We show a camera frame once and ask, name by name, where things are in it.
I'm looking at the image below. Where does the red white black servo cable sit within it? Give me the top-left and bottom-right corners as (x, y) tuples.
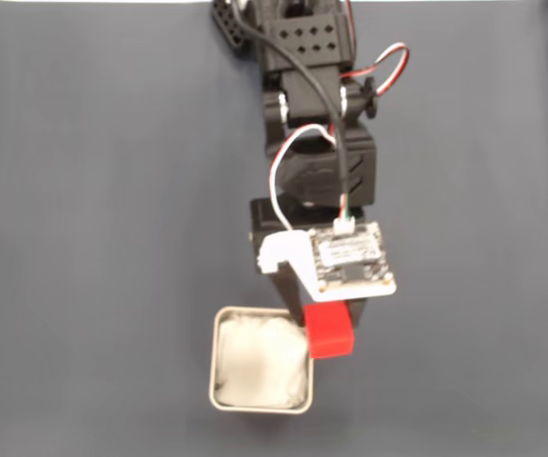
(340, 42), (411, 97)

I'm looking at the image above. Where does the red cube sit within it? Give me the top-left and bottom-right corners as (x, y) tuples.
(303, 300), (356, 360)

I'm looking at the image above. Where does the grey table mat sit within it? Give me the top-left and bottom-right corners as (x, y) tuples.
(0, 3), (548, 457)

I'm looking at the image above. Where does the square metal box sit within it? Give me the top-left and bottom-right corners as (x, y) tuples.
(207, 307), (314, 415)

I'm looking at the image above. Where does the black camera cable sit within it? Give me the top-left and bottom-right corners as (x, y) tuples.
(228, 0), (354, 225)

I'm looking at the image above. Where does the white cloth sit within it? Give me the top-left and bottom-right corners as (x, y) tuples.
(213, 315), (310, 409)

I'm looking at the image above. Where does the camera board on white mount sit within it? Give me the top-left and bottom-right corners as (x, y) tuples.
(257, 220), (398, 303)

